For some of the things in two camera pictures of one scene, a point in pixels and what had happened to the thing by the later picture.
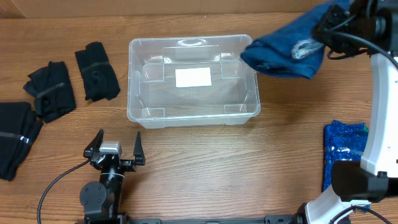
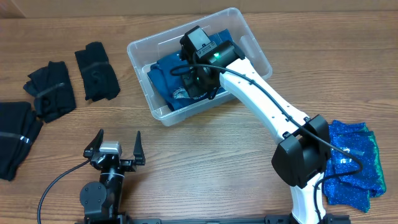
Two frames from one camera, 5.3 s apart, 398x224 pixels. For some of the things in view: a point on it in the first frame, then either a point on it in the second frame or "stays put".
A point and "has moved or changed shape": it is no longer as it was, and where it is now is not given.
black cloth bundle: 52,87 stays put
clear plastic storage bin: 191,81 has moved or changed shape
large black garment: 20,127 stays put
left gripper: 125,162 stays put
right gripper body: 345,45 to 201,79
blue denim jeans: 288,47 to 171,84
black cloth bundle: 100,81 stays put
